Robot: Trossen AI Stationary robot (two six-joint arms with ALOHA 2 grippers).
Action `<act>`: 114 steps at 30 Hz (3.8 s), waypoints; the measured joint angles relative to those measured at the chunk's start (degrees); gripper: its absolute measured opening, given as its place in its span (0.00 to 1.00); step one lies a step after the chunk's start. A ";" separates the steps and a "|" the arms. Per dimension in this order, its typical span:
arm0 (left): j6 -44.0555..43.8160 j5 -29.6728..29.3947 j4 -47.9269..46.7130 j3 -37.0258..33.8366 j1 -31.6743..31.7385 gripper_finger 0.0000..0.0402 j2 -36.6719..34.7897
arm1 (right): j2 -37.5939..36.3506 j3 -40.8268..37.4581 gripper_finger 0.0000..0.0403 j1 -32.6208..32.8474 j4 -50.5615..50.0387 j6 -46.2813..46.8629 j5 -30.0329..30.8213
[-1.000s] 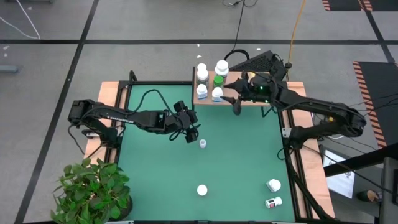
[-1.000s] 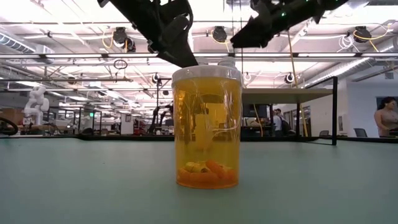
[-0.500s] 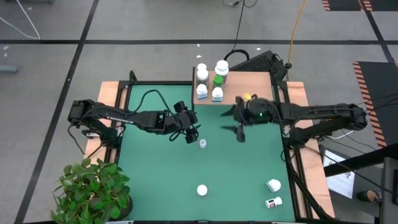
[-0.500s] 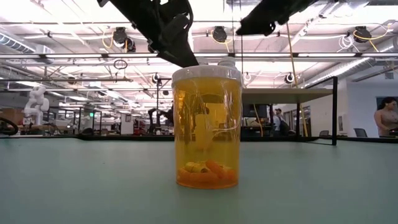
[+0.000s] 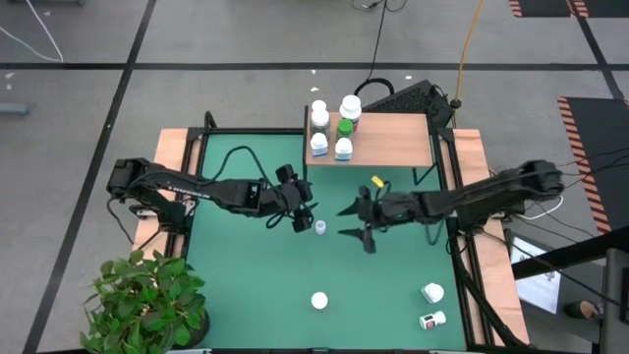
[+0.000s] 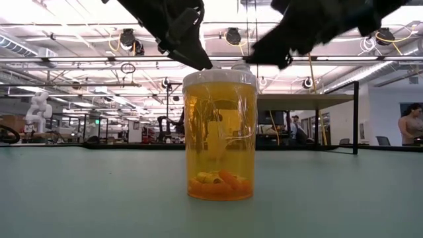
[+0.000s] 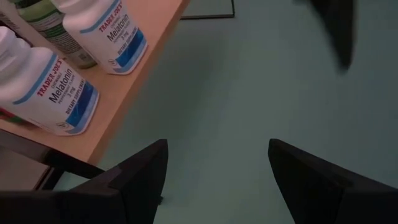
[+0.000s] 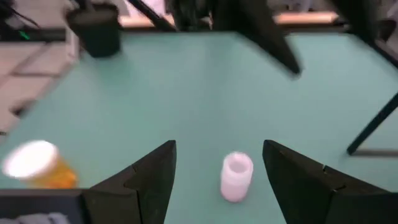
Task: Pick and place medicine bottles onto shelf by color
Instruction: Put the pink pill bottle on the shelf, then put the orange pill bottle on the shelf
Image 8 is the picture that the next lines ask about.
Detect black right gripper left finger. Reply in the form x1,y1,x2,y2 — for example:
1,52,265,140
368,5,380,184
82,139,177,224

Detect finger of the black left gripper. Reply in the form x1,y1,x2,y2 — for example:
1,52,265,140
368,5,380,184
214,0,302,77

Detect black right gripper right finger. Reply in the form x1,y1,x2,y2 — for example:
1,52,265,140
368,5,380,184
262,139,398,224

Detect small translucent white bottle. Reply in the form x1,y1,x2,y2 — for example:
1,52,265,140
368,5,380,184
220,151,254,203

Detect amber bottle white cap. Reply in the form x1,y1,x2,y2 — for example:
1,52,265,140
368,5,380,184
1,139,78,190

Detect wooden shelf black legs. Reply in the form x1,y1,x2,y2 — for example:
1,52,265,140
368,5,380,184
346,92,398,156

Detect green table mat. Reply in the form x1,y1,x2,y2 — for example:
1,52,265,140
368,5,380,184
0,30,398,224

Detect potted green plant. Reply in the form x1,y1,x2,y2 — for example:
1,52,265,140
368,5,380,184
66,2,121,58

